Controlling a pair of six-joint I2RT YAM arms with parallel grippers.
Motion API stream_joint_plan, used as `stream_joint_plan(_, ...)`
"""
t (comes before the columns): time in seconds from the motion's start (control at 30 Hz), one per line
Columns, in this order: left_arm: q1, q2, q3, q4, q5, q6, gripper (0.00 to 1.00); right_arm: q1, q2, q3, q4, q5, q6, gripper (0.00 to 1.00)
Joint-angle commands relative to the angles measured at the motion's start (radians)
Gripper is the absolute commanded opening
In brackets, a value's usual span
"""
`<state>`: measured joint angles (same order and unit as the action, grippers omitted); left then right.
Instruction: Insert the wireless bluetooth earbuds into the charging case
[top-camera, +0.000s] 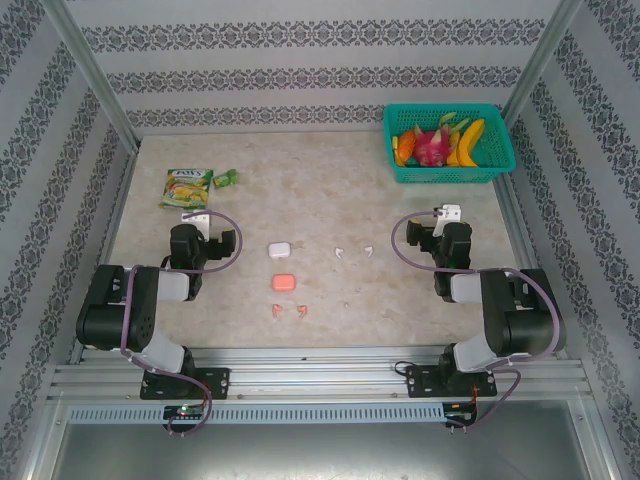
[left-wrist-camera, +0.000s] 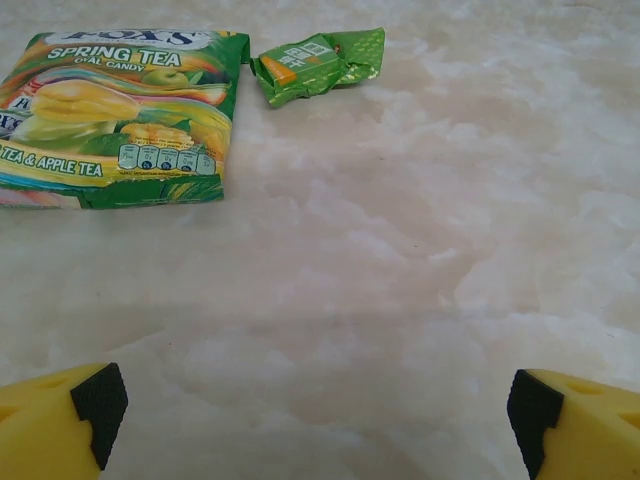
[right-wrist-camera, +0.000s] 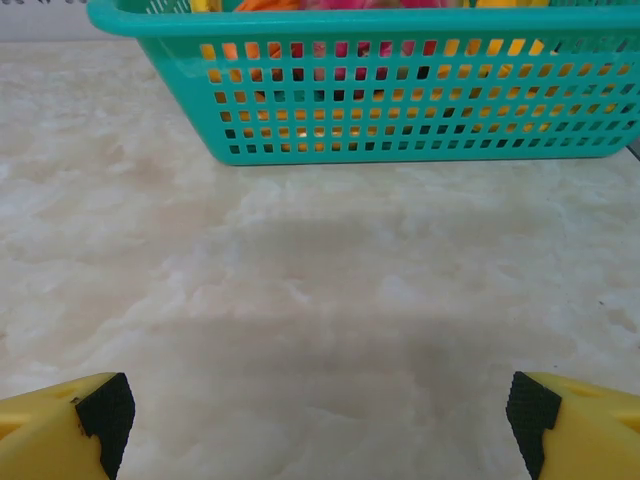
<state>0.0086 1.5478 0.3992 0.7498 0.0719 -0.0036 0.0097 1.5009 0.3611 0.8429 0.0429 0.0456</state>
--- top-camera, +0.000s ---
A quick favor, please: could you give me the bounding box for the green yellow candy bag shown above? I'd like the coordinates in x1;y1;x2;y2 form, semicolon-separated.
158;168;214;211

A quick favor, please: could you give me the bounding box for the teal plastic basket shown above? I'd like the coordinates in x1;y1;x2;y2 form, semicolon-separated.
383;103;517;185

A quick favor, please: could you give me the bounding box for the pink toy dragon fruit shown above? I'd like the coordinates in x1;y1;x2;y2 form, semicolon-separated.
412;124;461;168

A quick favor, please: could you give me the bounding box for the orange toy fruit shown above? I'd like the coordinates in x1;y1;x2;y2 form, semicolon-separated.
392;129;417;164

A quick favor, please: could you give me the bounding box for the yellow toy banana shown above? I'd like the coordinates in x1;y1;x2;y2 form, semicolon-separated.
446;118;488;168

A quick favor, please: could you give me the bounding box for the yellow-green toy fruit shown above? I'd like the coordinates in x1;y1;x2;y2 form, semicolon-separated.
438;111;471;133

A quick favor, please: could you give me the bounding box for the grey metal sheet panel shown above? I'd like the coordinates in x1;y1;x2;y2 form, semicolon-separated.
49;399;609;480

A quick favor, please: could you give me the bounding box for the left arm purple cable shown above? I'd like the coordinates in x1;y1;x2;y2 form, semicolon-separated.
119;209;245;439

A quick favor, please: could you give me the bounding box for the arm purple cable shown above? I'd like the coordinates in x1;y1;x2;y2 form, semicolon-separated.
391;209;562;434
119;209;245;439

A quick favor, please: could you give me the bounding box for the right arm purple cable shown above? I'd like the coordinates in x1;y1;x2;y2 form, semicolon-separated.
391;209;562;434

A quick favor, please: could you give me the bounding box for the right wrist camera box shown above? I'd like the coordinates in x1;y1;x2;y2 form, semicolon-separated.
433;203;463;236

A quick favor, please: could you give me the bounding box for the right aluminium side rail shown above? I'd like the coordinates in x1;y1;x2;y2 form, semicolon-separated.
492;174;571;360

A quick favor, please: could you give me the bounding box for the aluminium side rail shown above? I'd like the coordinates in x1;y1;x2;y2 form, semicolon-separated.
68;149;141;365
492;174;571;360

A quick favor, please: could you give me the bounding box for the left aluminium side rail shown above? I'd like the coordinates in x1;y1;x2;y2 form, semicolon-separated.
68;149;141;365

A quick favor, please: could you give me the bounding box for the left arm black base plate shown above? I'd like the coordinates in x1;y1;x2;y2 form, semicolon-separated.
139;367;231;401

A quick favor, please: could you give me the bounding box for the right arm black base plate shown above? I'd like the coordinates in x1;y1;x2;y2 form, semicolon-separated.
405;364;498;399

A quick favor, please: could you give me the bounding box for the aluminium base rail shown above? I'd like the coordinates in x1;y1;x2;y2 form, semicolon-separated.
47;346;589;402

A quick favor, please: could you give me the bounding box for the grey slotted cable duct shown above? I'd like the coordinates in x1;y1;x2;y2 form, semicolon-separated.
67;403;446;426

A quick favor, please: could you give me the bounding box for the left aluminium frame post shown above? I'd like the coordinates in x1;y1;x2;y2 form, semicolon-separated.
38;0;142;153

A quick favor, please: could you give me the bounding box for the aluminium frame post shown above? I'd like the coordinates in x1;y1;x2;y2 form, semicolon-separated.
38;0;142;153
499;0;585;120

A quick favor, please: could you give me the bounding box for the right aluminium frame post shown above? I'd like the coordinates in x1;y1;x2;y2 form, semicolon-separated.
499;0;585;120

